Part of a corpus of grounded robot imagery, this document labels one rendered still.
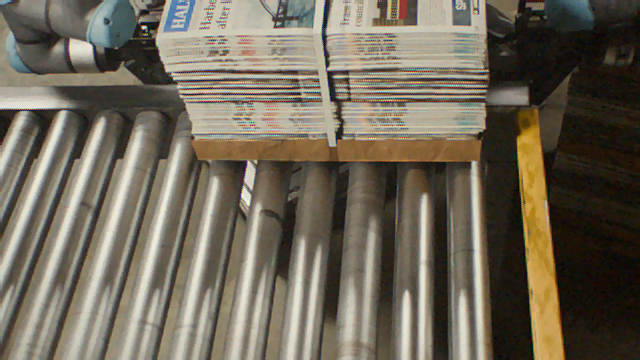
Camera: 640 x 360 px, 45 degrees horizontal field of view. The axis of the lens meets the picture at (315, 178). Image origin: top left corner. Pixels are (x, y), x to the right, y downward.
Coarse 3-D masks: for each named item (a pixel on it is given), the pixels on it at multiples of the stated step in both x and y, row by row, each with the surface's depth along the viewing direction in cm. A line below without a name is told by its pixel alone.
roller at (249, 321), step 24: (264, 168) 104; (288, 168) 106; (264, 192) 102; (288, 192) 105; (264, 216) 99; (264, 240) 97; (240, 264) 96; (264, 264) 95; (240, 288) 94; (264, 288) 94; (240, 312) 91; (264, 312) 92; (240, 336) 89; (264, 336) 91
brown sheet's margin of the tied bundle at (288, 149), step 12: (192, 144) 103; (204, 144) 102; (216, 144) 102; (228, 144) 102; (240, 144) 102; (252, 144) 101; (264, 144) 101; (276, 144) 101; (288, 144) 101; (300, 144) 101; (204, 156) 105; (216, 156) 104; (228, 156) 104; (240, 156) 104; (252, 156) 104; (264, 156) 103; (276, 156) 103; (288, 156) 103; (300, 156) 103
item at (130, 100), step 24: (0, 96) 119; (24, 96) 118; (48, 96) 118; (72, 96) 117; (96, 96) 117; (120, 96) 116; (144, 96) 115; (168, 96) 115; (504, 96) 108; (528, 96) 107; (48, 120) 118; (168, 120) 116; (504, 120) 109; (168, 144) 120; (504, 144) 113
